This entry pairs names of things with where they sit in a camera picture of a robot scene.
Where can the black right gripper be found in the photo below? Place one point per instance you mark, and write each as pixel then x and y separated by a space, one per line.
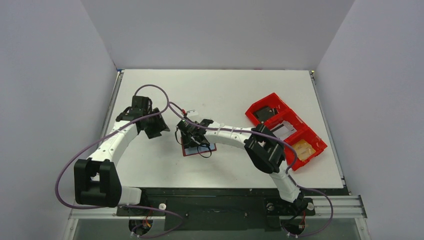
pixel 191 137

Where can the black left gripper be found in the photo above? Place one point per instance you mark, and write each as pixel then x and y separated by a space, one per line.
pixel 156 125

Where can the red leather card holder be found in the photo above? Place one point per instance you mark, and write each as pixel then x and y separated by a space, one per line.
pixel 191 148

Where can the gold card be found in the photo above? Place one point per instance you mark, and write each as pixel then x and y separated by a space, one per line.
pixel 303 149

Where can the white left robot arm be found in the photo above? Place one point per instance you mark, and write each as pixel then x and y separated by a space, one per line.
pixel 96 179

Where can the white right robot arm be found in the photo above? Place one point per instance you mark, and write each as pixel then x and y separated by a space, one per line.
pixel 265 150

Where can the black card in tray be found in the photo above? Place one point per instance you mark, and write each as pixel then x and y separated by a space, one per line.
pixel 265 113

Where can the white card in tray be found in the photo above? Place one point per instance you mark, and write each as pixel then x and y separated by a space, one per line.
pixel 284 130

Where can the red plastic divided tray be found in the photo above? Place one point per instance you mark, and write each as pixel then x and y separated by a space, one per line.
pixel 286 113

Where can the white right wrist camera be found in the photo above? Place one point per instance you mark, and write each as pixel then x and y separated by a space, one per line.
pixel 193 115

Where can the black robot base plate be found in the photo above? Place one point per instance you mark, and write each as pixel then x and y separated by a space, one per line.
pixel 172 201

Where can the aluminium frame rail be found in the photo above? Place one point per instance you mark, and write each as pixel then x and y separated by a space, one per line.
pixel 340 207

